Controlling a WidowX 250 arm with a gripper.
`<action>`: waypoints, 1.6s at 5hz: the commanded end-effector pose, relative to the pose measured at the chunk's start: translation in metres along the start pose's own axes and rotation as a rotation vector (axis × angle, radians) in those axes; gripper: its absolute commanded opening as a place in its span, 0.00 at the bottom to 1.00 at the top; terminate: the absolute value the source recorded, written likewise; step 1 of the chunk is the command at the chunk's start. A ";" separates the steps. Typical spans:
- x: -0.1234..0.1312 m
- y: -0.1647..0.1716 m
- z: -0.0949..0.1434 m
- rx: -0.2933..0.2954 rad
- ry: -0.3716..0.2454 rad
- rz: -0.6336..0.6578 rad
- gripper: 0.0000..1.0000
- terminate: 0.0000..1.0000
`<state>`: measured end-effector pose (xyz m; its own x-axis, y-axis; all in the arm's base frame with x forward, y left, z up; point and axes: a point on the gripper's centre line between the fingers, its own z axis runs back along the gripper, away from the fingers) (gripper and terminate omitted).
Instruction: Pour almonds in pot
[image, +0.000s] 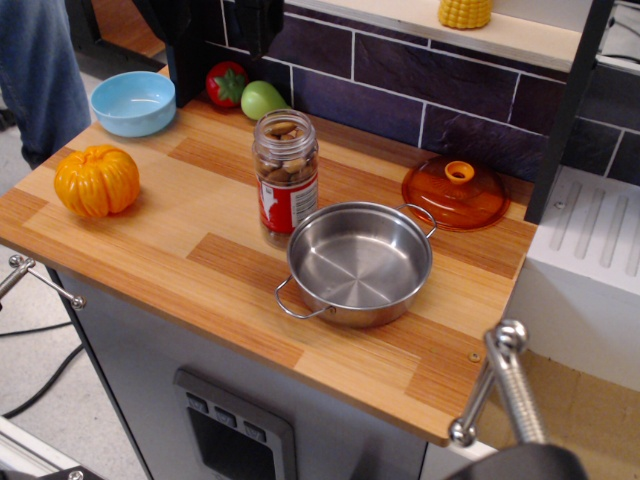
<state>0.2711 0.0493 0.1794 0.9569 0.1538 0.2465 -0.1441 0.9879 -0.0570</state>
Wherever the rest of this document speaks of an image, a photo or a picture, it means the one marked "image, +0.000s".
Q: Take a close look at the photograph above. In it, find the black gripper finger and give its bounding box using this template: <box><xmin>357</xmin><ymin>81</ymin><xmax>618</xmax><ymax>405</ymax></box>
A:
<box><xmin>133</xmin><ymin>0</ymin><xmax>191</xmax><ymax>45</ymax></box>
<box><xmin>235</xmin><ymin>0</ymin><xmax>284</xmax><ymax>60</ymax></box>

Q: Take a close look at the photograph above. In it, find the almond jar with red label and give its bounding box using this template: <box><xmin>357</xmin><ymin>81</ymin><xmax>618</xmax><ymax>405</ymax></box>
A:
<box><xmin>252</xmin><ymin>109</ymin><xmax>319</xmax><ymax>248</ymax></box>

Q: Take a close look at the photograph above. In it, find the stainless steel pot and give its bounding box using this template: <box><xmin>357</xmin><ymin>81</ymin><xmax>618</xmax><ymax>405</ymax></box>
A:
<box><xmin>274</xmin><ymin>201</ymin><xmax>438</xmax><ymax>328</ymax></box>

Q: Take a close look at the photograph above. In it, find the orange transparent pot lid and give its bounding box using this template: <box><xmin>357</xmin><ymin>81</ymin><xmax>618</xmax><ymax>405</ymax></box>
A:
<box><xmin>402</xmin><ymin>155</ymin><xmax>510</xmax><ymax>231</ymax></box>

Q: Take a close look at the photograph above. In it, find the green toy pear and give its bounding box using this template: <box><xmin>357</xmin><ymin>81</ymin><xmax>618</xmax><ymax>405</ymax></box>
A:
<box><xmin>241</xmin><ymin>80</ymin><xmax>289</xmax><ymax>120</ymax></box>

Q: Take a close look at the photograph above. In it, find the light blue bowl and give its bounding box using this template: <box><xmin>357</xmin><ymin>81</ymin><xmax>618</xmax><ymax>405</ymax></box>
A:
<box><xmin>90</xmin><ymin>71</ymin><xmax>176</xmax><ymax>138</ymax></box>

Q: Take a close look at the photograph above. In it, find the person in blue jeans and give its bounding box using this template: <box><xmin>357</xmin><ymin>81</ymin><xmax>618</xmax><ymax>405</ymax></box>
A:
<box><xmin>1</xmin><ymin>1</ymin><xmax>91</xmax><ymax>168</ymax></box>

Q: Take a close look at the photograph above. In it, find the orange toy pumpkin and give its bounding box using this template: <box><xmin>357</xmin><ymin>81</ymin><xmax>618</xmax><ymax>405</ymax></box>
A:
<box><xmin>53</xmin><ymin>145</ymin><xmax>141</xmax><ymax>218</ymax></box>

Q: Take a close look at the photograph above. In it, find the yellow toy corn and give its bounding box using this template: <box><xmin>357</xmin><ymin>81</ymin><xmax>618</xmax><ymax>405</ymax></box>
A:
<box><xmin>437</xmin><ymin>0</ymin><xmax>493</xmax><ymax>30</ymax></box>

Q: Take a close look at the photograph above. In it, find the light wooden shelf board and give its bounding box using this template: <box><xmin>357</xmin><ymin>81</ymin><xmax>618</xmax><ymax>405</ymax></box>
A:
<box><xmin>289</xmin><ymin>0</ymin><xmax>581</xmax><ymax>72</ymax></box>

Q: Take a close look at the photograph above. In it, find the metal clamp screw left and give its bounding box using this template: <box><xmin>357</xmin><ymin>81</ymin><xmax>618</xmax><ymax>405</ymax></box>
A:
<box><xmin>0</xmin><ymin>254</ymin><xmax>87</xmax><ymax>311</ymax></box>

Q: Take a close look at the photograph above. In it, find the grey oven control panel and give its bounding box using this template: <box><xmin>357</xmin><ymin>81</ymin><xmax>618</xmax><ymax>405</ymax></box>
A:
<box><xmin>174</xmin><ymin>369</ymin><xmax>298</xmax><ymax>479</ymax></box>

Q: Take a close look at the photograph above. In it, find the black shelf post right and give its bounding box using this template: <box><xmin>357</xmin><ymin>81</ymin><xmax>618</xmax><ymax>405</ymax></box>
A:
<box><xmin>524</xmin><ymin>0</ymin><xmax>614</xmax><ymax>224</ymax></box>

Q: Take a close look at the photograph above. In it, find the black floor cable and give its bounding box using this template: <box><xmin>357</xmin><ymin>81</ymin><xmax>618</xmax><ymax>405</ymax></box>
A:
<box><xmin>0</xmin><ymin>321</ymin><xmax>85</xmax><ymax>420</ymax></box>

